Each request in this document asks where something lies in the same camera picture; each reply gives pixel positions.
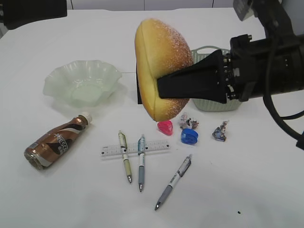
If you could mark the transparent plastic ruler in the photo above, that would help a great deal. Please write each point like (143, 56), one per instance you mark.
(133, 148)

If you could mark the blue paper piece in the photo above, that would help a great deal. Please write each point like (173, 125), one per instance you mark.
(219, 134)

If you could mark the pale green wavy glass plate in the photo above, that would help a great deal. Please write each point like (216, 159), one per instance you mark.
(82, 83)

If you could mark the blue barrel pen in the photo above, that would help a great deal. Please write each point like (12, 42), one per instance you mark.
(141, 168)

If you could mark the grey grip white pen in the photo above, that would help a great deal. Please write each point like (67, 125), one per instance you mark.
(174, 180)

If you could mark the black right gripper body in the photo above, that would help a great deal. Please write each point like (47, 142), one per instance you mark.
(241, 70)

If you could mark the green barrel pen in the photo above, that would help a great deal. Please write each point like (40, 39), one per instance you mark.
(126, 162)

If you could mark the crumpled white paper piece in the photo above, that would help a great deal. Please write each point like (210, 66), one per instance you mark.
(186, 122)

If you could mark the green woven plastic basket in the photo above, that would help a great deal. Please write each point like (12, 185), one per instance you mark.
(207, 105)

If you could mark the black mesh pen holder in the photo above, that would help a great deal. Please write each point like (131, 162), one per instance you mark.
(139, 98)

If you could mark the blue pencil sharpener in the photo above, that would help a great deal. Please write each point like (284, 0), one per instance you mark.
(189, 136)

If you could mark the brown Nescafe coffee bottle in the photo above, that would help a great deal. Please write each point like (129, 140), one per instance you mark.
(52, 145)

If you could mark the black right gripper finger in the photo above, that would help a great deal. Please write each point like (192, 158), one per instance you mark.
(203, 80)

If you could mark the sugared bread roll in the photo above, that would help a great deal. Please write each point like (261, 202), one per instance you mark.
(160, 50)

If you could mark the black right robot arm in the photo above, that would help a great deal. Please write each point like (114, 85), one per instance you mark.
(275, 63)

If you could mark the pink pencil sharpener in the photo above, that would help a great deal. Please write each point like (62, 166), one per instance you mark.
(166, 127)

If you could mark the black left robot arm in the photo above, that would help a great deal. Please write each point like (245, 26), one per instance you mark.
(16, 13)

